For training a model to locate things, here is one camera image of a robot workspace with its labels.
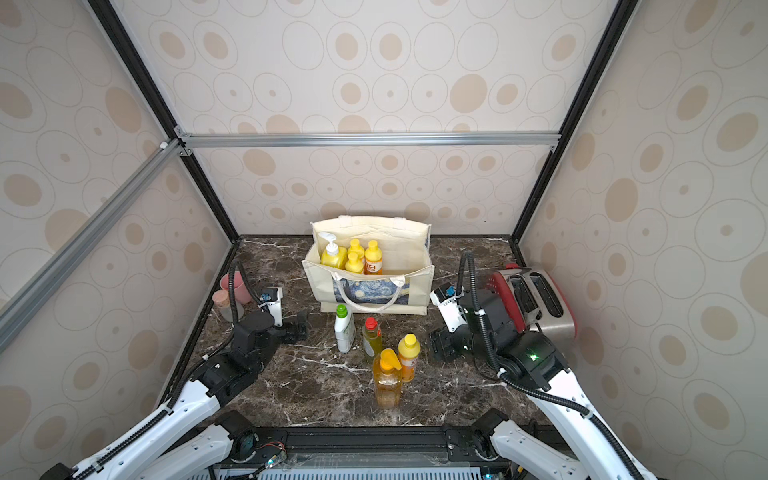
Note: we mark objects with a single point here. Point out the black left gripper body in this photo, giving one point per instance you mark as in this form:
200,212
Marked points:
278,338

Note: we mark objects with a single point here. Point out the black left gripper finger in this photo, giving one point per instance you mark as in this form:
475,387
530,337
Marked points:
302,318
295,335

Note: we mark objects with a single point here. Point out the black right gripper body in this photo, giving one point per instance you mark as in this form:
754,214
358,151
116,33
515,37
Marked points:
448,341

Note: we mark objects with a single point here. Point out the orange soap bottle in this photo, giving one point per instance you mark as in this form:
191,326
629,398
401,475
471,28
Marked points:
357,248
355,263
373,258
408,351

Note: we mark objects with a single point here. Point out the large yellow pump soap bottle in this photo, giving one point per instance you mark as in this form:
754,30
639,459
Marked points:
334,255

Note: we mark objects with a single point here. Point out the green bottle red cap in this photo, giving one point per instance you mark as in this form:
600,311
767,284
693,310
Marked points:
372,338

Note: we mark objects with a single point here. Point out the cream Starry Night tote bag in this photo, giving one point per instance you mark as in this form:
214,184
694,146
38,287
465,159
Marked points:
404,285

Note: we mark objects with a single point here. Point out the amber pump soap bottle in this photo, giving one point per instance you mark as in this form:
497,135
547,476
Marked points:
387,375

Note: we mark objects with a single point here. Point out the orange soap bottle back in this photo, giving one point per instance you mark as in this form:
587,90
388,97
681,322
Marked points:
357,248

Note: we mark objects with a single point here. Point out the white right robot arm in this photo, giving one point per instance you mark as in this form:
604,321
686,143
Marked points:
529,363

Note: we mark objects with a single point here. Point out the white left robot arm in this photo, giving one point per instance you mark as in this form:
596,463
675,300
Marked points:
150,450

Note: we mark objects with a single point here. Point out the white bottle green cap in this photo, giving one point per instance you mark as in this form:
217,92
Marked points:
344,328

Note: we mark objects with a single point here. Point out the pink plastic cup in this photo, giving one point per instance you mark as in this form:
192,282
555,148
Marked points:
241,292

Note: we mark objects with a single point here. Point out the red polka dot toaster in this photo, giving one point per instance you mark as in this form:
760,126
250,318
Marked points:
532,300

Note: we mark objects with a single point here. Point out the silver aluminium crossbar back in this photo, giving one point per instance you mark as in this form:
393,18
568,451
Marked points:
370,139

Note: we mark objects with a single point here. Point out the silver aluminium crossbar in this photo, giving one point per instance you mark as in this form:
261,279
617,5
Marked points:
370,139
22,308

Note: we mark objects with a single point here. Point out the silver aluminium crossbar left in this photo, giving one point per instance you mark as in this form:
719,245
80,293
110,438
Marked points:
22,308

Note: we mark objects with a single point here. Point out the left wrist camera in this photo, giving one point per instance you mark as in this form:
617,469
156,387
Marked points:
270,300

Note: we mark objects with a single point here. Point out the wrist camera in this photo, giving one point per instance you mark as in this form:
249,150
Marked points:
445,298
270,300

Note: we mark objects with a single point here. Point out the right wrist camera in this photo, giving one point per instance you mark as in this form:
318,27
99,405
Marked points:
445,298

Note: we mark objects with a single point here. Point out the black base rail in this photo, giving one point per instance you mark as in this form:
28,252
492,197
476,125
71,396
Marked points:
437,452

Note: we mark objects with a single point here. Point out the black corner frame post left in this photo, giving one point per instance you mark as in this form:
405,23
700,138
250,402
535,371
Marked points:
107,17

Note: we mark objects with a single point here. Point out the black corner frame post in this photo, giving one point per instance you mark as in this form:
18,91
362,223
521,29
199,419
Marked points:
107,17
608,42

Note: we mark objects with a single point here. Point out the black corner frame post right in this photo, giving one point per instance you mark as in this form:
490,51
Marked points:
608,42

